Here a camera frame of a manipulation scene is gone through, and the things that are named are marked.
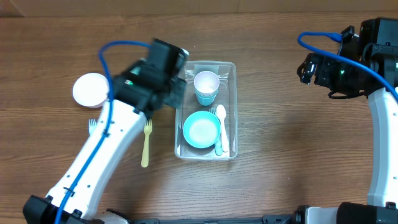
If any light blue plastic cup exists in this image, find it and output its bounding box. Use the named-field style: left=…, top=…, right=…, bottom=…
left=195, top=90, right=218, bottom=106

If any yellow plastic fork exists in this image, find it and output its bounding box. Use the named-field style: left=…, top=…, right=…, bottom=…
left=141, top=119, right=152, bottom=168

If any teal bowl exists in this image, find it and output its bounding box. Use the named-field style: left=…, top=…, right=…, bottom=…
left=183, top=111, right=221, bottom=149
left=129, top=65, right=141, bottom=75

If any white plastic spoon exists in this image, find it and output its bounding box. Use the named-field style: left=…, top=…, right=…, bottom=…
left=216, top=105, right=229, bottom=152

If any pale green fork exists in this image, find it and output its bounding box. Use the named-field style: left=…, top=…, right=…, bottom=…
left=210, top=107, right=223, bottom=156

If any white bowl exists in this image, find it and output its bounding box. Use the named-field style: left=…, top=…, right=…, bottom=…
left=72, top=73, right=109, bottom=108

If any white fork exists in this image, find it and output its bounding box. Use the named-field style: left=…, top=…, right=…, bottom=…
left=88, top=119, right=96, bottom=135

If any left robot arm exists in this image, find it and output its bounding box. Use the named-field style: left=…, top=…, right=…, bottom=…
left=22, top=65, right=154, bottom=223

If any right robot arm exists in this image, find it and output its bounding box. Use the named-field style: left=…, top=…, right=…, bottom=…
left=294, top=40, right=397, bottom=224

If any clear plastic container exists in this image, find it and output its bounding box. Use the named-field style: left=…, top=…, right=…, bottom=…
left=175, top=61, right=238, bottom=160

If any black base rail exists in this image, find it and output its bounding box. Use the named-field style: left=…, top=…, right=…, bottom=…
left=129, top=215, right=292, bottom=224

